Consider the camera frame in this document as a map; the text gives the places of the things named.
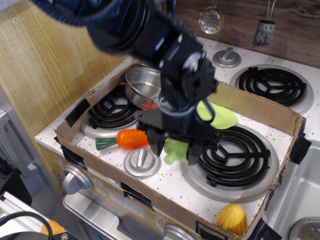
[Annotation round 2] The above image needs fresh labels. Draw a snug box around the silver lower front knob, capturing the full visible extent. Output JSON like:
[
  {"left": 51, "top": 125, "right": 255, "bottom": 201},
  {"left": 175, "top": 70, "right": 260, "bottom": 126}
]
[{"left": 163, "top": 224, "right": 194, "bottom": 240}]

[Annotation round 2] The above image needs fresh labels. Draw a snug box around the front right black burner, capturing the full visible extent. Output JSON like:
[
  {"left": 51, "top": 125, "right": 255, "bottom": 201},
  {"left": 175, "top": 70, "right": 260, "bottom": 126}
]
[{"left": 180, "top": 125, "right": 280, "bottom": 204}]

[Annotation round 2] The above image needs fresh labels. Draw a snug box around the silver stove knob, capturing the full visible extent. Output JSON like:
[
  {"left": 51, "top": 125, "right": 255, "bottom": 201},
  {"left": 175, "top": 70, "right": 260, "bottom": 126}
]
[
  {"left": 212, "top": 47, "right": 242, "bottom": 69},
  {"left": 123, "top": 147, "right": 161, "bottom": 179}
]

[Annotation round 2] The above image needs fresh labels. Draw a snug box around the silver back stove knob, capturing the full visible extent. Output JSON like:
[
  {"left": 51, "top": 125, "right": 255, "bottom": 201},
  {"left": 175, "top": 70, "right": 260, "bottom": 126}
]
[{"left": 212, "top": 47, "right": 242, "bottom": 69}]

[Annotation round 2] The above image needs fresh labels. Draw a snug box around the steel sink basin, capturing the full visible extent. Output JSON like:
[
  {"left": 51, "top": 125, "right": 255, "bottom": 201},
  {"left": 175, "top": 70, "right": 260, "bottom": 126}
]
[{"left": 261, "top": 140, "right": 320, "bottom": 240}]

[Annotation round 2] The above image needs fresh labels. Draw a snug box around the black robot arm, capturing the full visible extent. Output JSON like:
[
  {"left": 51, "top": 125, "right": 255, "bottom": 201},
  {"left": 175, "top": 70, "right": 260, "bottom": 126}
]
[{"left": 35, "top": 0, "right": 221, "bottom": 165}]

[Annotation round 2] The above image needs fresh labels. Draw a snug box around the light green toy broccoli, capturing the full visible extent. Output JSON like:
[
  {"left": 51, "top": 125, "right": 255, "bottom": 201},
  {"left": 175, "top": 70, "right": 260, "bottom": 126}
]
[{"left": 164, "top": 138, "right": 189, "bottom": 165}]

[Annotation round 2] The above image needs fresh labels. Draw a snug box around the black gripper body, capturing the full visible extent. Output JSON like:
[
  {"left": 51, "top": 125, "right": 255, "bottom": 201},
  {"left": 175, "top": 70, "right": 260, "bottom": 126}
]
[{"left": 134, "top": 99, "right": 222, "bottom": 143}]

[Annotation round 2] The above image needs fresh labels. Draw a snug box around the brown cardboard fence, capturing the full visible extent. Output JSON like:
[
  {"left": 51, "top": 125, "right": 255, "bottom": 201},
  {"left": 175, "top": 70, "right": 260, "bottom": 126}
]
[{"left": 55, "top": 58, "right": 305, "bottom": 240}]

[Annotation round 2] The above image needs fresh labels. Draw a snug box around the black cable loop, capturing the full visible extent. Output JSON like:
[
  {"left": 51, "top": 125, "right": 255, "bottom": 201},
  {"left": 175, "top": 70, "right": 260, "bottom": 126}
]
[{"left": 0, "top": 211, "right": 54, "bottom": 240}]

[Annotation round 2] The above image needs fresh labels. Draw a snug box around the hanging metal strainer spoon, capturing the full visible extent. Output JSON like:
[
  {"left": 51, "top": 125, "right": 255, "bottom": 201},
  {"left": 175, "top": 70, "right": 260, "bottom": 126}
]
[{"left": 198, "top": 0, "right": 225, "bottom": 35}]

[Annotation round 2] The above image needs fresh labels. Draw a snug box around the hanging metal grater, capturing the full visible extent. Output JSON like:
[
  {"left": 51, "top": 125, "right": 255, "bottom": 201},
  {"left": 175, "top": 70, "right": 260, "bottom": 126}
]
[{"left": 252, "top": 0, "right": 277, "bottom": 47}]

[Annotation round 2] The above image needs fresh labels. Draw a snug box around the small steel pan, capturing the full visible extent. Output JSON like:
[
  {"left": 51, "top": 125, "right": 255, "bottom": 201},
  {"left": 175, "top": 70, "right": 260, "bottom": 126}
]
[{"left": 125, "top": 63, "right": 161, "bottom": 111}]

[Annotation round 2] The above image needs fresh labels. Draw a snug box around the back right black burner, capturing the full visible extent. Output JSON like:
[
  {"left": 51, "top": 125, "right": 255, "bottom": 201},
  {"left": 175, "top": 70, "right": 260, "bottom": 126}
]
[{"left": 229, "top": 64, "right": 314, "bottom": 115}]

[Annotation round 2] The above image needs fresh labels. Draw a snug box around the black burner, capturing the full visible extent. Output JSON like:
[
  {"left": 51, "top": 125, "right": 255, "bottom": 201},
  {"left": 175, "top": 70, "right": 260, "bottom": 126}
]
[
  {"left": 80, "top": 83, "right": 139, "bottom": 140},
  {"left": 229, "top": 64, "right": 314, "bottom": 115},
  {"left": 180, "top": 125, "right": 280, "bottom": 204}
]

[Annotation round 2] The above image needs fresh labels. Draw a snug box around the orange toy carrot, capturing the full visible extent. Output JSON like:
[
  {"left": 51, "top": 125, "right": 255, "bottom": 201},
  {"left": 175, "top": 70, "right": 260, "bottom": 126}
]
[{"left": 95, "top": 129, "right": 149, "bottom": 151}]

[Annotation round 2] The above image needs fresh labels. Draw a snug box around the light green plastic plate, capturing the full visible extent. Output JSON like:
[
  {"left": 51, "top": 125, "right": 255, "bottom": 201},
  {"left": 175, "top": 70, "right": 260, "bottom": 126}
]
[{"left": 196, "top": 100, "right": 238, "bottom": 130}]

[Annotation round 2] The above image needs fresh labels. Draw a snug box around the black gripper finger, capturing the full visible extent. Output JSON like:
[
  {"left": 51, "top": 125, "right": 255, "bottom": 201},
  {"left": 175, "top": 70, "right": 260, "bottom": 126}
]
[
  {"left": 186, "top": 138, "right": 218, "bottom": 166},
  {"left": 146, "top": 126, "right": 169, "bottom": 157}
]

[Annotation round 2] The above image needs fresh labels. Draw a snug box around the silver front stove knob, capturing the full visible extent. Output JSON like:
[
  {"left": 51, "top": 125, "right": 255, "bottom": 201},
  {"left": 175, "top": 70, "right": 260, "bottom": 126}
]
[{"left": 123, "top": 147, "right": 161, "bottom": 179}]

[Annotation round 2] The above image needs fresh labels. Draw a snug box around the silver oven dial knob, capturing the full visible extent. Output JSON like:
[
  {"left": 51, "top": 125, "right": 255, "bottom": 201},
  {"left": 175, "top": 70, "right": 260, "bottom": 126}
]
[{"left": 62, "top": 164, "right": 93, "bottom": 195}]

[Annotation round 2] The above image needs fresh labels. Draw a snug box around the yellow toy corn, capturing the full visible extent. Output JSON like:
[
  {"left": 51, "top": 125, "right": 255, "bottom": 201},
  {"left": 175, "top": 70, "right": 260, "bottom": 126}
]
[{"left": 216, "top": 204, "right": 247, "bottom": 236}]

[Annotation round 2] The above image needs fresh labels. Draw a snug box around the front left black burner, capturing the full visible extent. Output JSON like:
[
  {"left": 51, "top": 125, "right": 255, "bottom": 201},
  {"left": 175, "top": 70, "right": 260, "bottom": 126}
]
[{"left": 80, "top": 83, "right": 139, "bottom": 140}]

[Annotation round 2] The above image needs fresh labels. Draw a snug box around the silver oven door handle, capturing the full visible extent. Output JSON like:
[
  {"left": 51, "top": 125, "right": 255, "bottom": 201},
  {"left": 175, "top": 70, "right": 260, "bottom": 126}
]
[{"left": 63, "top": 193, "right": 134, "bottom": 240}]

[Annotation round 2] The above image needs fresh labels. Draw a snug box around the orange object bottom left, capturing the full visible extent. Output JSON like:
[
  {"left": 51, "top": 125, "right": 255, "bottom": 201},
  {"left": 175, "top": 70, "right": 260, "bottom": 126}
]
[{"left": 40, "top": 220, "right": 66, "bottom": 236}]

